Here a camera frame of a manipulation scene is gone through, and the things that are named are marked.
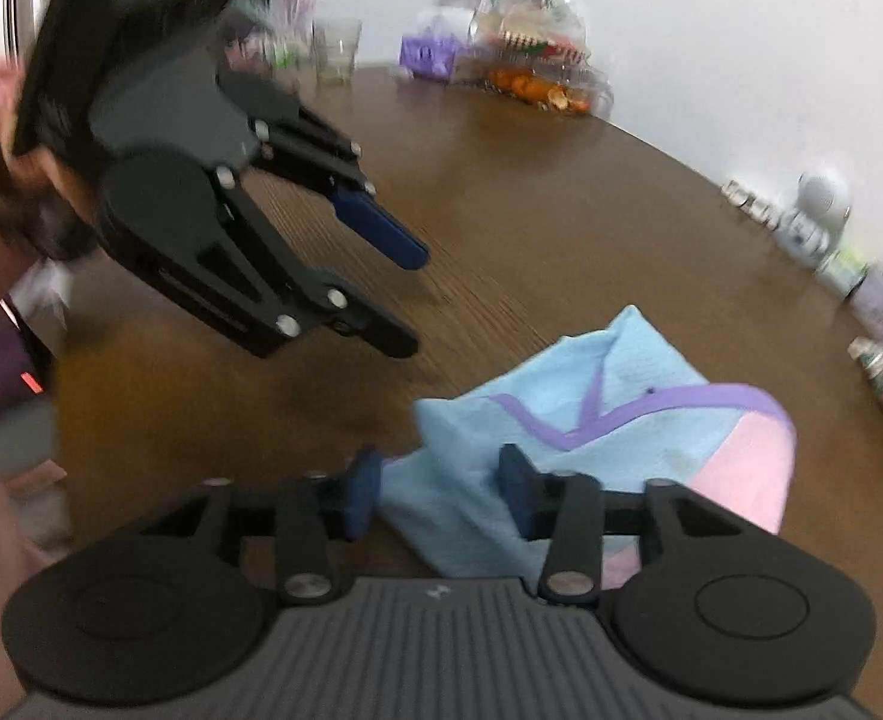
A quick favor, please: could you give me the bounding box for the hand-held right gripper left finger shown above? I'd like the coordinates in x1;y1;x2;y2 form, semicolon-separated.
139;444;384;606

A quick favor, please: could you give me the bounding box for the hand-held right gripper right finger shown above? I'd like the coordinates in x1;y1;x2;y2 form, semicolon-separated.
497;442;779;606

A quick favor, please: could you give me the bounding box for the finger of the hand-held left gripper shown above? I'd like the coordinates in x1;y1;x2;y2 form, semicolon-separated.
220;69;432;272
132;163;421;361

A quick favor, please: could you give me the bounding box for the pink and blue garment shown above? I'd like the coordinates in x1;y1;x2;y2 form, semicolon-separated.
379;305;798;592

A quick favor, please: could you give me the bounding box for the purple tissue box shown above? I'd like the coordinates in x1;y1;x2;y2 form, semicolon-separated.
397;7;474;81

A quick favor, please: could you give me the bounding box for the clear drinking glass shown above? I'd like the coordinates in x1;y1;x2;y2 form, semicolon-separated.
312;17;365;86

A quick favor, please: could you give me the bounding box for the clear plastic snack bag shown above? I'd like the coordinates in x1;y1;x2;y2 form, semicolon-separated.
458;0;616;119

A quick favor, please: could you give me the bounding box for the small green box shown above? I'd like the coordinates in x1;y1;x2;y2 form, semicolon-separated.
818;242;875;302

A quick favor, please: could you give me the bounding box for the white robot figure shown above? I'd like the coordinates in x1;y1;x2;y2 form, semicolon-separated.
775;167;857;269

